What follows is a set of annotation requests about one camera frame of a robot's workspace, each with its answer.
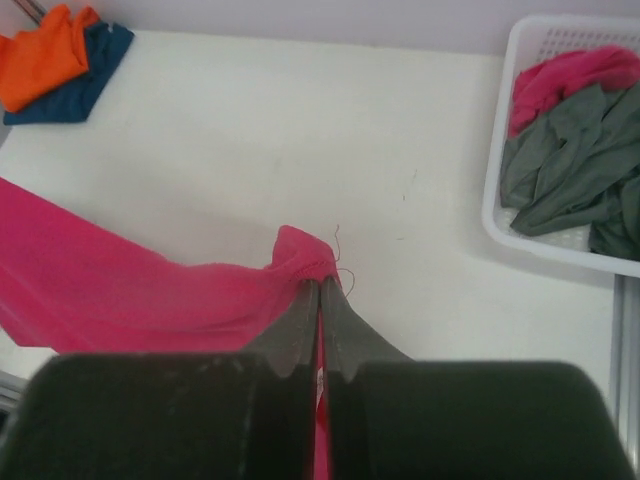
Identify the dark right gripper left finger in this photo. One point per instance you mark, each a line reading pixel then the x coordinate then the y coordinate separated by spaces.
pixel 282 428

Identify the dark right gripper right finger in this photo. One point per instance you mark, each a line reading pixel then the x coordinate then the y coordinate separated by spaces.
pixel 349 343

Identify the magenta t shirt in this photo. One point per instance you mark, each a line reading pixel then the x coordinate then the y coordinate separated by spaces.
pixel 71 286
pixel 543 86

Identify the grey t shirts in basket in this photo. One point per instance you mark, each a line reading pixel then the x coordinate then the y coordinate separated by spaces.
pixel 578 165

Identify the magenta t shirt in basket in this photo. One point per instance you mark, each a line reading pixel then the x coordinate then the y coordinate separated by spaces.
pixel 543 86

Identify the folded blue t shirt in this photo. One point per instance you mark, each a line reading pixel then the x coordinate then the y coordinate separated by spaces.
pixel 106 46

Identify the folded orange t shirt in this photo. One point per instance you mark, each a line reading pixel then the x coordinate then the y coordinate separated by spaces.
pixel 36 62

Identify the aluminium mounting rail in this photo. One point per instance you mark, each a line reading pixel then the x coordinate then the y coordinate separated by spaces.
pixel 624 374

